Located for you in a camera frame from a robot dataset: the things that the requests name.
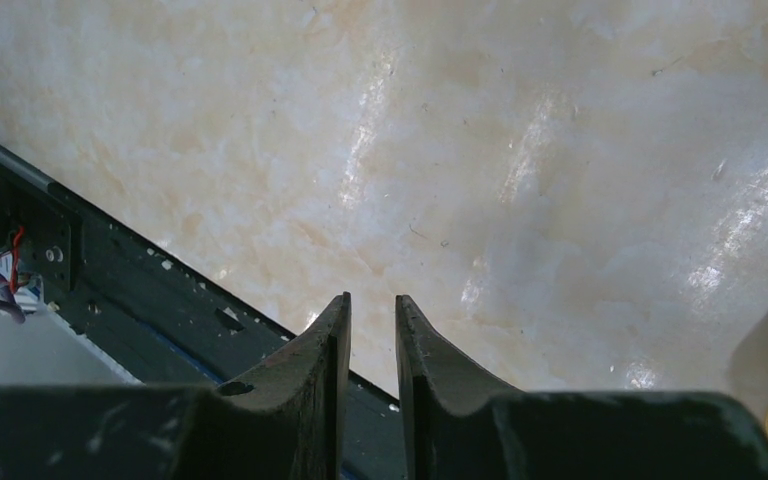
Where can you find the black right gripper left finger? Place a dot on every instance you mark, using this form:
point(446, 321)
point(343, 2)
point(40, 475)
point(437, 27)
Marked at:
point(281, 419)

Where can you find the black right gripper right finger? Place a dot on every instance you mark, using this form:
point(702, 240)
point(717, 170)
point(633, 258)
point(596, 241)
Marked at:
point(462, 422)

